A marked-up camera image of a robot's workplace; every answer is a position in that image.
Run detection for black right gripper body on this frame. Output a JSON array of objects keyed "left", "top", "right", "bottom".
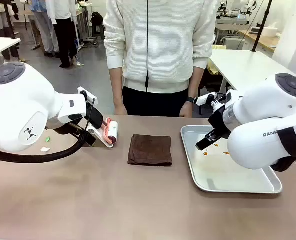
[{"left": 207, "top": 105, "right": 233, "bottom": 139}]

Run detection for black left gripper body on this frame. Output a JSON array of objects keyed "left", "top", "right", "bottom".
[{"left": 87, "top": 106, "right": 104, "bottom": 130}]

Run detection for pink handled lint roller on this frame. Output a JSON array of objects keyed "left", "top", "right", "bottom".
[{"left": 101, "top": 117, "right": 119, "bottom": 146}]

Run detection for brown cloth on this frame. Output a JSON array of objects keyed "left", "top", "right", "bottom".
[{"left": 127, "top": 134, "right": 173, "bottom": 167}]

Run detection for person right forearm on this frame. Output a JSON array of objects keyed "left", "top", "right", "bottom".
[{"left": 108, "top": 67, "right": 125, "bottom": 107}]

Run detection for person left forearm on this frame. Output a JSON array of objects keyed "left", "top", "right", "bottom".
[{"left": 187, "top": 66, "right": 204, "bottom": 100}]

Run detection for person right hand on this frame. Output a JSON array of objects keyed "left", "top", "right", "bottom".
[{"left": 113, "top": 101, "right": 128, "bottom": 116}]

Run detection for person left hand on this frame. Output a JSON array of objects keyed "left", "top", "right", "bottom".
[{"left": 179, "top": 101, "right": 194, "bottom": 118}]

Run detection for white folding stand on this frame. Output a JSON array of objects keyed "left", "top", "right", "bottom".
[{"left": 86, "top": 125, "right": 115, "bottom": 150}]

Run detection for silver metal tray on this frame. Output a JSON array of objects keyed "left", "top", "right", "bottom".
[{"left": 180, "top": 124, "right": 283, "bottom": 194}]

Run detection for large white table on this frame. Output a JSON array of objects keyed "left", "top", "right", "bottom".
[{"left": 209, "top": 49, "right": 296, "bottom": 116}]

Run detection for yellow cloth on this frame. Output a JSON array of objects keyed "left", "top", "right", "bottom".
[{"left": 207, "top": 44, "right": 226, "bottom": 76}]

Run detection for bystander in black trousers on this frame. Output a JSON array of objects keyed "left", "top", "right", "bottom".
[{"left": 45, "top": 0, "right": 78, "bottom": 69}]

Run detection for wooden workbench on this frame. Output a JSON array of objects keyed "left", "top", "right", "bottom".
[{"left": 237, "top": 29, "right": 280, "bottom": 52}]

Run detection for person torso in white sweater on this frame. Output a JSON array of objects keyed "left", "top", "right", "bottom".
[{"left": 103, "top": 0, "right": 220, "bottom": 117}]

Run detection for black bag on stool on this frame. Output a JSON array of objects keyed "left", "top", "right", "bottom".
[{"left": 90, "top": 11, "right": 105, "bottom": 40}]

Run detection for bystander in grey trousers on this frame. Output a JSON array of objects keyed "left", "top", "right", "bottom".
[{"left": 27, "top": 0, "right": 56, "bottom": 58}]

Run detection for white paper roll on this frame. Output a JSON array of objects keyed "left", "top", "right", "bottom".
[{"left": 262, "top": 21, "right": 280, "bottom": 38}]

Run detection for black slanted stand pole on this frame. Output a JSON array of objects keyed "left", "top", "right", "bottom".
[{"left": 252, "top": 0, "right": 273, "bottom": 53}]

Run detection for small white table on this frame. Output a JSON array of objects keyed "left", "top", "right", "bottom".
[{"left": 0, "top": 37, "right": 21, "bottom": 66}]

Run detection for bystander in beige clothes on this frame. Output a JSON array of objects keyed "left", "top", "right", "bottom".
[{"left": 0, "top": 0, "right": 20, "bottom": 62}]

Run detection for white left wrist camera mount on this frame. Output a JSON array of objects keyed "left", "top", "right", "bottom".
[{"left": 77, "top": 86, "right": 98, "bottom": 104}]

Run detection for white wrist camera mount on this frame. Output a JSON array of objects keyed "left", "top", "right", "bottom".
[
  {"left": 196, "top": 91, "right": 218, "bottom": 106},
  {"left": 77, "top": 86, "right": 98, "bottom": 104}
]

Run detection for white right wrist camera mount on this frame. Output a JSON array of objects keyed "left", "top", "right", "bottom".
[{"left": 196, "top": 91, "right": 218, "bottom": 106}]

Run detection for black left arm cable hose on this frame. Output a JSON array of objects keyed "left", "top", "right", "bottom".
[{"left": 0, "top": 129, "right": 96, "bottom": 164}]

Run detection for thin black hanging cable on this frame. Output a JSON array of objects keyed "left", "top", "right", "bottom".
[{"left": 145, "top": 0, "right": 149, "bottom": 93}]

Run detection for black pole with floor cable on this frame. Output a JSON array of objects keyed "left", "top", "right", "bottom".
[{"left": 3, "top": 0, "right": 17, "bottom": 41}]

